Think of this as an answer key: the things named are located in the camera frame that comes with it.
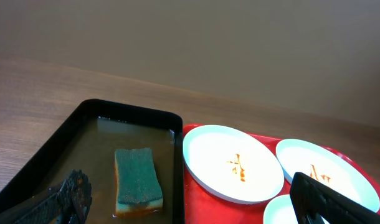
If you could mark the white plate front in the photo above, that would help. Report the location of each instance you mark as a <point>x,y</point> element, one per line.
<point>280,211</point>

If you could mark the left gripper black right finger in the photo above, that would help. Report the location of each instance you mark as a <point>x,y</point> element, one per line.
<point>314,202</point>

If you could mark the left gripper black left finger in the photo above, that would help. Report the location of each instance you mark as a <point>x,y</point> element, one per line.
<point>67,202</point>

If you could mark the white plate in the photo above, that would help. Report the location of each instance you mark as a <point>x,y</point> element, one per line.
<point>296,155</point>
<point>232,165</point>
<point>280,211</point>

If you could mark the green yellow sponge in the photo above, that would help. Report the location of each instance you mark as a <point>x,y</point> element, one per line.
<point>137,187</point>

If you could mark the black water basin tray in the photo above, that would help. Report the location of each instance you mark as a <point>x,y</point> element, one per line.
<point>87,141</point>

